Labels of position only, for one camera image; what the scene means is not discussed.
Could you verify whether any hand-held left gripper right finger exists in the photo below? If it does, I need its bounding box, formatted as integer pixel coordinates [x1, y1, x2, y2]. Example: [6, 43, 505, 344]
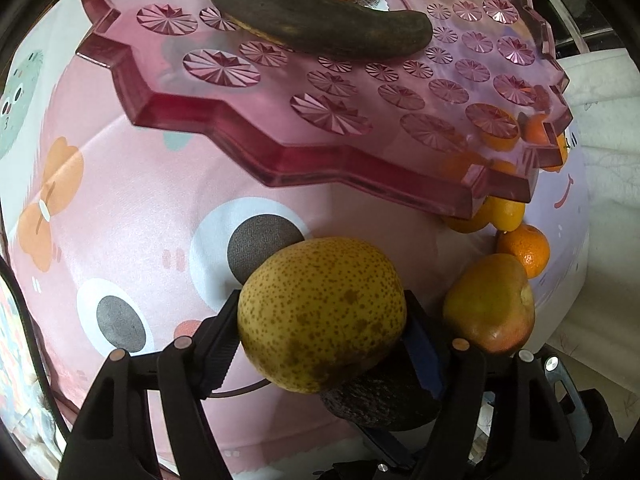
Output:
[402, 289, 586, 480]

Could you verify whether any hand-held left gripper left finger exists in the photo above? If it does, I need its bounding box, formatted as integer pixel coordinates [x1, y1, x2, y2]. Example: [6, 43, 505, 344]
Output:
[59, 290, 242, 480]

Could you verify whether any dark avocado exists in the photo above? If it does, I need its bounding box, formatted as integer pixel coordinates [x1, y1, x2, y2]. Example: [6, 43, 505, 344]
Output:
[320, 355, 443, 432]

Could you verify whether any red yellow apple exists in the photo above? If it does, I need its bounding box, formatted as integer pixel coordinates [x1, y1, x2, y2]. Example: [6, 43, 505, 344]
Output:
[442, 253, 536, 356]

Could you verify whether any speckled yellow pear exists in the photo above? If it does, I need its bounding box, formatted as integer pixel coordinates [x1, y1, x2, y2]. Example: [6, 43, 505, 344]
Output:
[236, 237, 408, 395]

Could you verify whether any mandarin orange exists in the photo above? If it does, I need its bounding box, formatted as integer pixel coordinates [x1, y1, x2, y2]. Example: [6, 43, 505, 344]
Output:
[495, 224, 551, 280]
[520, 112, 571, 172]

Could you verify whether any large orange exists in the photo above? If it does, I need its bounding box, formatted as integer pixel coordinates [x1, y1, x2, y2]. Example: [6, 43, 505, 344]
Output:
[442, 195, 526, 234]

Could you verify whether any pink plastic tray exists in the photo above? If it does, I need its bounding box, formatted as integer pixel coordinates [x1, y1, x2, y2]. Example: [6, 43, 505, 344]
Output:
[75, 0, 573, 221]

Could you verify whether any pink cartoon face blanket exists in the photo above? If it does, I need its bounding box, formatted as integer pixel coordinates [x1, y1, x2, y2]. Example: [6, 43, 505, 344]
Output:
[0, 0, 592, 476]

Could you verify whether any patchwork quilt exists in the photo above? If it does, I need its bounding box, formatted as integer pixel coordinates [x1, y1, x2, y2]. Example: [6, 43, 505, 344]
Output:
[0, 280, 57, 463]

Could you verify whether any white cloth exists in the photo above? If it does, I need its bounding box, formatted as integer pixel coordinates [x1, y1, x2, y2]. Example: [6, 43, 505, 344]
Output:
[547, 47, 640, 411]

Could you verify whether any dark overripe banana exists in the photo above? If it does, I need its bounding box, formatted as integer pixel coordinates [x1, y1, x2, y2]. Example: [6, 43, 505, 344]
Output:
[206, 0, 434, 60]

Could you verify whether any black cable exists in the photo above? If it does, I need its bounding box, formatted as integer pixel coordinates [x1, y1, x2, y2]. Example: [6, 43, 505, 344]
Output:
[0, 259, 71, 443]

